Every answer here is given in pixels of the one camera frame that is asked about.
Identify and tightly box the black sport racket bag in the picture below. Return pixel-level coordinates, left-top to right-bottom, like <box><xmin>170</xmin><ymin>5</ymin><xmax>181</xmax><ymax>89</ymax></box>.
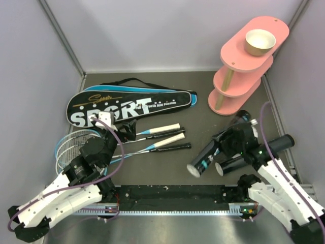
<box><xmin>66</xmin><ymin>77</ymin><xmax>198</xmax><ymax>128</ymax></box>

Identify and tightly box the black shuttlecock tube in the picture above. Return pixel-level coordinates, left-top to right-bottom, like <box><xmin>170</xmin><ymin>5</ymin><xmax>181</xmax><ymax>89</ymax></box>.
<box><xmin>186</xmin><ymin>109</ymin><xmax>251</xmax><ymax>178</ymax></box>
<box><xmin>215</xmin><ymin>134</ymin><xmax>295</xmax><ymax>176</ymax></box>

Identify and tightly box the black grip badminton racket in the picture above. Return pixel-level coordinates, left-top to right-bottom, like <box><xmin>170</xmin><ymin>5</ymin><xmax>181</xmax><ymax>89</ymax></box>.
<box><xmin>125</xmin><ymin>142</ymin><xmax>191</xmax><ymax>158</ymax></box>

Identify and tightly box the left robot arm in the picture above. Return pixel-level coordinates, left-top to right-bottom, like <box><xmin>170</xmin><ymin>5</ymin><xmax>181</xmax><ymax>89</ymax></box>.
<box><xmin>7</xmin><ymin>118</ymin><xmax>137</xmax><ymax>243</ymax></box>

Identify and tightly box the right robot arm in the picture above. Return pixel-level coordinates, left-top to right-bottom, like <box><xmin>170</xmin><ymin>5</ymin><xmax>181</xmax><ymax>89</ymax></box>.
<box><xmin>213</xmin><ymin>121</ymin><xmax>324</xmax><ymax>243</ymax></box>

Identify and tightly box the blue badminton racket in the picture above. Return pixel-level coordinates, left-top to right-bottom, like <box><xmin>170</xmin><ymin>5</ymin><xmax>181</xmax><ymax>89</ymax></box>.
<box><xmin>54</xmin><ymin>124</ymin><xmax>181</xmax><ymax>159</ymax></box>

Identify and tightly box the pink three-tier shelf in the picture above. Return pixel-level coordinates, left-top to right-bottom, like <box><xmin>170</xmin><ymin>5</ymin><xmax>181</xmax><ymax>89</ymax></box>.
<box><xmin>208</xmin><ymin>16</ymin><xmax>289</xmax><ymax>116</ymax></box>

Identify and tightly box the gold white bowl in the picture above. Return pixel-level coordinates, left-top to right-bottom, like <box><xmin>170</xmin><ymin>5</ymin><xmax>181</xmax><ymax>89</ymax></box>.
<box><xmin>244</xmin><ymin>29</ymin><xmax>276</xmax><ymax>56</ymax></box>

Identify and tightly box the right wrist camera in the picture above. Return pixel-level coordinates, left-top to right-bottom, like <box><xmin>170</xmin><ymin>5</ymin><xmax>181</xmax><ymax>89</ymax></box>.
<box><xmin>250</xmin><ymin>119</ymin><xmax>258</xmax><ymax>138</ymax></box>

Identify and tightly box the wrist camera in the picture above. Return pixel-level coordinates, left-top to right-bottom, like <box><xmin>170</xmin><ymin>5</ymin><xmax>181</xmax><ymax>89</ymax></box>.
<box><xmin>97</xmin><ymin>111</ymin><xmax>116</xmax><ymax>130</ymax></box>
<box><xmin>250</xmin><ymin>119</ymin><xmax>258</xmax><ymax>138</ymax></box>

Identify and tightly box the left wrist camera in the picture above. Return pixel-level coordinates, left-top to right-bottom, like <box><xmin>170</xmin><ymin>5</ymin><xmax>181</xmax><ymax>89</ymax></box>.
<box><xmin>97</xmin><ymin>111</ymin><xmax>116</xmax><ymax>130</ymax></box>

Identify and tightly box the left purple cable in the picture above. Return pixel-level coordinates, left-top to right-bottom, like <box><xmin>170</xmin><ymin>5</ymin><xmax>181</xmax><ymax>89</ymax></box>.
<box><xmin>7</xmin><ymin>116</ymin><xmax>125</xmax><ymax>232</ymax></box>

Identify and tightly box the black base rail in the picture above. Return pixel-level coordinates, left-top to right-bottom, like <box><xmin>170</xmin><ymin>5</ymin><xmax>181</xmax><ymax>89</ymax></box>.
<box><xmin>75</xmin><ymin>185</ymin><xmax>259</xmax><ymax>219</ymax></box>

